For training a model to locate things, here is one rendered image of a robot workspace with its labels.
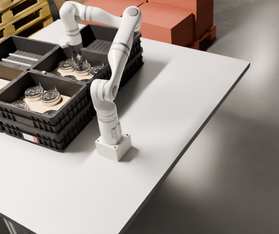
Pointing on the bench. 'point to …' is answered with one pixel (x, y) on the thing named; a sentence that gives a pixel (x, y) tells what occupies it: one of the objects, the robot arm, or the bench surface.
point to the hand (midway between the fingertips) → (79, 65)
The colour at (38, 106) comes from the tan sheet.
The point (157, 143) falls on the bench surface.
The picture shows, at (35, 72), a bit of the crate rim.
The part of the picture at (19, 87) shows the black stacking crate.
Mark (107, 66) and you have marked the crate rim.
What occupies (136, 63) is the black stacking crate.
